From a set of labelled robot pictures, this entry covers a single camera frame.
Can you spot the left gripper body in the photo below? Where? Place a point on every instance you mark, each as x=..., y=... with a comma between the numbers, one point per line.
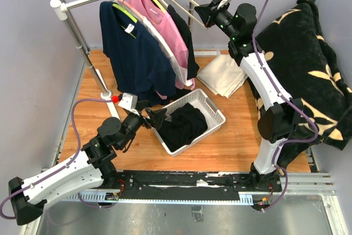
x=133, y=121

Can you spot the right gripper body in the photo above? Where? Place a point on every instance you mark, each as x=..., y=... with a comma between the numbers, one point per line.
x=222, y=17

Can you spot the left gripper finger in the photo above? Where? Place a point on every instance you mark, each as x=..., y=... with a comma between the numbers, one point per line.
x=156, y=118
x=142, y=104

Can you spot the black t shirt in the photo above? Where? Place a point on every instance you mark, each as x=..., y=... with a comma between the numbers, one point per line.
x=182, y=126
x=185, y=33

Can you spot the metal clothes rack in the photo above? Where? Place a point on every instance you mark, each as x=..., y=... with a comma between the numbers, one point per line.
x=62, y=11

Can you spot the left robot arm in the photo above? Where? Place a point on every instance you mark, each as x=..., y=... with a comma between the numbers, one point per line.
x=89, y=167

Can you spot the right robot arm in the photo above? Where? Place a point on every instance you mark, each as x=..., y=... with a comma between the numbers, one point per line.
x=281, y=115

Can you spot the navy blue t shirt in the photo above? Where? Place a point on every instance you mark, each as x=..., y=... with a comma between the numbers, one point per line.
x=138, y=63

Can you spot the pink t shirt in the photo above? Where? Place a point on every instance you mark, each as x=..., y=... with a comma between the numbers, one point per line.
x=165, y=30

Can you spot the white t shirt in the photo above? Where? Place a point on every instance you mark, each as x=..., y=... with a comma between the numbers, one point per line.
x=162, y=27

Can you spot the green hanger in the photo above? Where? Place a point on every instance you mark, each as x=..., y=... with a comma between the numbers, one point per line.
x=128, y=29

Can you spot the pink white hanger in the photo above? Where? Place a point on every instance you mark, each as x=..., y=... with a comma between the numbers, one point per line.
x=129, y=10

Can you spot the folded cream cloth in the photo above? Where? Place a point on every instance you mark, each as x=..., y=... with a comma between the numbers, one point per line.
x=222, y=76

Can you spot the white plastic basket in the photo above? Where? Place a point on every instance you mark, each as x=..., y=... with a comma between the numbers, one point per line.
x=199, y=99

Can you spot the black floral blanket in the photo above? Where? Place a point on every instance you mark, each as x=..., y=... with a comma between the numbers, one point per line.
x=306, y=66

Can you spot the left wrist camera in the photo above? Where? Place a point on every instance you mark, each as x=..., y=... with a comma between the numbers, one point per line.
x=126, y=101

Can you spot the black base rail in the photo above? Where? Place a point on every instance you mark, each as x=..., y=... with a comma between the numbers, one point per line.
x=193, y=186

